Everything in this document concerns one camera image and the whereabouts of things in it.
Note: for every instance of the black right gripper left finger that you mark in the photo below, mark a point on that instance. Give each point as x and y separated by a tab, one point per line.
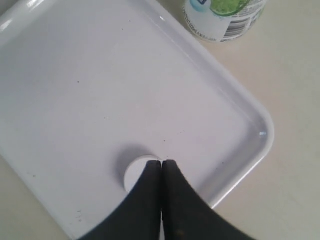
138	217

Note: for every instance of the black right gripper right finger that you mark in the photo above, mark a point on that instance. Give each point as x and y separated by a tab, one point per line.
186	216

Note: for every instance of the white bottle cap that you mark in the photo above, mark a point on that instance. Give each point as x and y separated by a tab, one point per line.
135	170

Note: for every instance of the clear labelled plastic bottle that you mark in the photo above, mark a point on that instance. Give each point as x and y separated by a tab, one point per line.
220	21

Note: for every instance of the white rectangular plastic tray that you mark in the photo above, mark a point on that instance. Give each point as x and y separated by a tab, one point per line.
88	86

